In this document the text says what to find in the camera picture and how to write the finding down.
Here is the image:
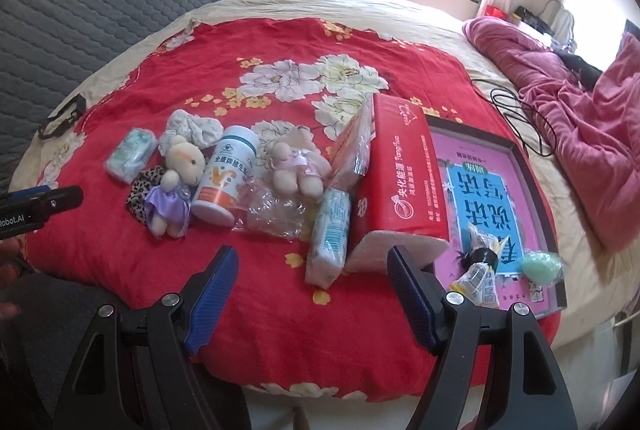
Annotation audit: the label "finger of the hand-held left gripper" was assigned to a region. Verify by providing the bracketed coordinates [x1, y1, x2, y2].
[14, 185, 84, 223]

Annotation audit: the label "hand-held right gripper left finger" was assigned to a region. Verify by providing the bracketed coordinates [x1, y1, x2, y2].
[52, 246, 241, 430]

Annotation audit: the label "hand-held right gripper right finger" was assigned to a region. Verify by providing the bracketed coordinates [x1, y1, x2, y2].
[387, 245, 576, 430]

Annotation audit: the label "leopard print cloth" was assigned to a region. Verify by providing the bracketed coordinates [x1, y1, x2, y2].
[125, 165, 168, 227]

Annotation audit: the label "green tissue pack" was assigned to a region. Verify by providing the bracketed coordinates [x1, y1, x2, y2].
[104, 127, 159, 183]

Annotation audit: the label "white tissue pack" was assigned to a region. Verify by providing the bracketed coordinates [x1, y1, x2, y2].
[305, 188, 354, 287]

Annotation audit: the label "red tissue box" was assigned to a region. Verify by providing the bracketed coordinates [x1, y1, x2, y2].
[344, 93, 451, 275]

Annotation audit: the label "bunny plush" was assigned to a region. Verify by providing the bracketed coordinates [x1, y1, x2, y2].
[144, 135, 207, 239]

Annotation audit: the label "dark tray with pink book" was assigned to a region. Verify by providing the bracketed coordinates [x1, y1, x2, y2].
[424, 114, 569, 321]

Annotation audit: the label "white floral cloth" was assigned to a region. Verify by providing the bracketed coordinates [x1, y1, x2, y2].
[159, 110, 224, 157]

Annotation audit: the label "bear plush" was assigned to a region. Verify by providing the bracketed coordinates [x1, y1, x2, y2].
[262, 126, 334, 198]

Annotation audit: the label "red plastic packet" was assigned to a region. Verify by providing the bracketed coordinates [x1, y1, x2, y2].
[327, 94, 377, 197]

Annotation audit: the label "person's left hand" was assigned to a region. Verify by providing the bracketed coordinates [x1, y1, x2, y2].
[0, 237, 23, 321]

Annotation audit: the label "small yellow sachets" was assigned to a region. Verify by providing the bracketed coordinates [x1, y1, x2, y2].
[449, 260, 502, 309]

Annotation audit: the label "black plastic buckle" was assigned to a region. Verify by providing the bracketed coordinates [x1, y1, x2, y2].
[39, 94, 87, 141]

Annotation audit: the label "clear plastic bag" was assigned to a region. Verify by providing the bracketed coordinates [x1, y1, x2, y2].
[234, 182, 312, 241]

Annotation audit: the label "white supplement bottle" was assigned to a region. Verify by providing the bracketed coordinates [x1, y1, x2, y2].
[191, 125, 261, 227]

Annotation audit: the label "green mesh sponge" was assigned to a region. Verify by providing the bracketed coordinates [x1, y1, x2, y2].
[519, 250, 564, 284]

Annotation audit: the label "red floral blanket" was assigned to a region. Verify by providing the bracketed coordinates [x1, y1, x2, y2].
[25, 17, 566, 398]

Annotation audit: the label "pink quilt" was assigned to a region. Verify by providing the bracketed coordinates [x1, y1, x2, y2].
[461, 16, 640, 253]

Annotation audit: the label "black garment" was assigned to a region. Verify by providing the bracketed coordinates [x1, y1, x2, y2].
[554, 48, 604, 86]

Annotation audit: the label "beige bed sheet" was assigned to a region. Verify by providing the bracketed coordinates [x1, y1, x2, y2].
[0, 0, 626, 391]

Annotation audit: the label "black bag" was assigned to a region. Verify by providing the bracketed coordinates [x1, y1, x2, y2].
[514, 6, 553, 34]

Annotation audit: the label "black cable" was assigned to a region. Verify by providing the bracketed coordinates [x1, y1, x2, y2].
[471, 76, 557, 159]

